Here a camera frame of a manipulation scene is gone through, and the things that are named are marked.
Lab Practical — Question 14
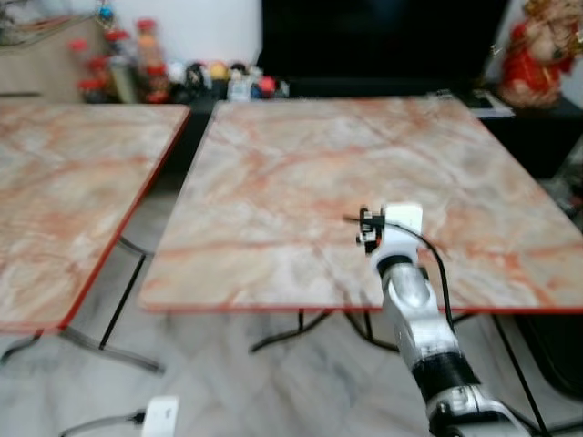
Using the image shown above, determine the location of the large marble folding table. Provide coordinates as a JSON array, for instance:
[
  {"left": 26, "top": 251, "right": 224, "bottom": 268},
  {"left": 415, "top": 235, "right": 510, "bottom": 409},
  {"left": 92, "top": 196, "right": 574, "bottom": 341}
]
[{"left": 137, "top": 95, "right": 583, "bottom": 434}]

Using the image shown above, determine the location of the grey flat box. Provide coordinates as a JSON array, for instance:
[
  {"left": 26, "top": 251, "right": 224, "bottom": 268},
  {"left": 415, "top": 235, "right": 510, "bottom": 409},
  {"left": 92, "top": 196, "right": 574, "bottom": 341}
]
[{"left": 435, "top": 88, "right": 517, "bottom": 120}]

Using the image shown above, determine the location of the black television screen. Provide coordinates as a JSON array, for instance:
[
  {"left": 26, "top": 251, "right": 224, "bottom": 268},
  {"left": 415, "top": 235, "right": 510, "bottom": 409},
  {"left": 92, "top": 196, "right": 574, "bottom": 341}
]
[{"left": 260, "top": 0, "right": 512, "bottom": 85}]

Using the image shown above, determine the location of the black television cabinet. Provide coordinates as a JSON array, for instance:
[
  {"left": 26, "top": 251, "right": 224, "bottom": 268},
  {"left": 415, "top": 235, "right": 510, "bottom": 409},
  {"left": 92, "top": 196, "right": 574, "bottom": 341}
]
[{"left": 180, "top": 76, "right": 583, "bottom": 180}]

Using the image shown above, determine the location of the small yellow head figurine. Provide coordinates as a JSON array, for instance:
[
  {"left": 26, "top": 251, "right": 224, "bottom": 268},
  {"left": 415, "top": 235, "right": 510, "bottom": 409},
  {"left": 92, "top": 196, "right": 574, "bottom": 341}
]
[{"left": 209, "top": 60, "right": 230, "bottom": 96}]

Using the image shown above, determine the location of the small black figurine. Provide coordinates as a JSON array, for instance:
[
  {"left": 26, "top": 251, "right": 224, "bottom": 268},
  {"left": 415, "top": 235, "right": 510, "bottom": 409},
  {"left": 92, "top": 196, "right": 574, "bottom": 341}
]
[{"left": 185, "top": 62, "right": 212, "bottom": 99}]

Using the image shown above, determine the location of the black bin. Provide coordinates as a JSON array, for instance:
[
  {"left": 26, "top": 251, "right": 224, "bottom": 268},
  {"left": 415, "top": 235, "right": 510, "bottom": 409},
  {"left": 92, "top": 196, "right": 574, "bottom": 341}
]
[{"left": 514, "top": 314, "right": 583, "bottom": 402}]

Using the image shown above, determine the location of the red and gold statue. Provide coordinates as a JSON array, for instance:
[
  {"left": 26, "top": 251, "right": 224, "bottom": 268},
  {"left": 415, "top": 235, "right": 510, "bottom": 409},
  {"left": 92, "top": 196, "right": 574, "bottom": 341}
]
[{"left": 496, "top": 0, "right": 583, "bottom": 111}]

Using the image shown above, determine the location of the marble table with red edge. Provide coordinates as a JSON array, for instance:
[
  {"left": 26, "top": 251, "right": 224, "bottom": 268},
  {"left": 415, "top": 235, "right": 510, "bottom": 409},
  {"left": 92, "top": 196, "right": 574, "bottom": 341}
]
[{"left": 0, "top": 101, "right": 191, "bottom": 375}]

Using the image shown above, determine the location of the red capped bottle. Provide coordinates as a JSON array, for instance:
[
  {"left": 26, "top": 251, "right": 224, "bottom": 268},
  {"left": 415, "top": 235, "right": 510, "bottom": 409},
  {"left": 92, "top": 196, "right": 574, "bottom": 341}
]
[{"left": 77, "top": 55, "right": 112, "bottom": 104}]

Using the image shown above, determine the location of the beige wooden cabinet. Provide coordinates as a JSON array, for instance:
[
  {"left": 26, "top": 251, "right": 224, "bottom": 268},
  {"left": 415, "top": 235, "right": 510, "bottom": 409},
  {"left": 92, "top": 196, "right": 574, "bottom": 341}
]
[{"left": 0, "top": 40, "right": 94, "bottom": 103}]

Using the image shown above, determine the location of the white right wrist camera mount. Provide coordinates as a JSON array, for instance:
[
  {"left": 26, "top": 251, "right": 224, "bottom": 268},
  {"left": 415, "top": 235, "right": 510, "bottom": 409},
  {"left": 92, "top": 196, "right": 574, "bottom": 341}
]
[{"left": 376, "top": 202, "right": 425, "bottom": 262}]

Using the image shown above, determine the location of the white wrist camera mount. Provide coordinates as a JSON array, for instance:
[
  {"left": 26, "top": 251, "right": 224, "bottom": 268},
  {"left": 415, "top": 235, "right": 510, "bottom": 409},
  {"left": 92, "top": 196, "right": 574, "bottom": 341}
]
[
  {"left": 376, "top": 202, "right": 425, "bottom": 262},
  {"left": 140, "top": 395, "right": 181, "bottom": 437}
]

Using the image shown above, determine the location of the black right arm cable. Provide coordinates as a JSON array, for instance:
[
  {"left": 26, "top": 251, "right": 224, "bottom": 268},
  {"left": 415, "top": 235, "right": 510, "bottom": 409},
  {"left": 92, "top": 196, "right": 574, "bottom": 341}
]
[{"left": 394, "top": 221, "right": 456, "bottom": 330}]

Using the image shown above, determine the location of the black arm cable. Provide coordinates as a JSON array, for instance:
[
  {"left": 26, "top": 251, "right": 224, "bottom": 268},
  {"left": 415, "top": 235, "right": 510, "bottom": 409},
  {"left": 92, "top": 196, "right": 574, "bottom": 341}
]
[
  {"left": 58, "top": 412, "right": 147, "bottom": 436},
  {"left": 394, "top": 221, "right": 456, "bottom": 330}
]

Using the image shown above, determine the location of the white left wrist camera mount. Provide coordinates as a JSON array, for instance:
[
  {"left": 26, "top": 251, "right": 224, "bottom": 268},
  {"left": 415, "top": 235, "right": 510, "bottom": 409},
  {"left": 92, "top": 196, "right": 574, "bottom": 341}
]
[{"left": 140, "top": 395, "right": 181, "bottom": 437}]

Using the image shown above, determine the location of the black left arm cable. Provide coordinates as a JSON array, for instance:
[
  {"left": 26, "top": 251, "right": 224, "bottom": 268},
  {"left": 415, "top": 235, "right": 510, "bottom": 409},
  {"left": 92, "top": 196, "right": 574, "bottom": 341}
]
[{"left": 58, "top": 412, "right": 147, "bottom": 436}]

